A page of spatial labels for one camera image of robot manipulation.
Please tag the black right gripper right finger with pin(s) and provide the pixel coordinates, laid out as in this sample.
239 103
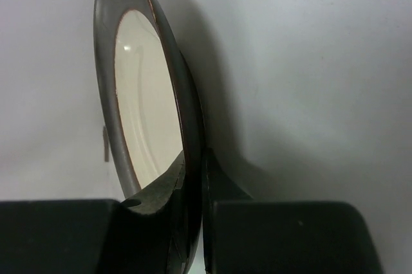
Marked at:
243 235

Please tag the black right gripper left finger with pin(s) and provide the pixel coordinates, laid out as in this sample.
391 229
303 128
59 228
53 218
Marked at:
96 232

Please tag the brown rim cream plate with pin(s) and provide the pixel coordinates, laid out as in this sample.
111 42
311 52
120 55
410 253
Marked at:
154 130

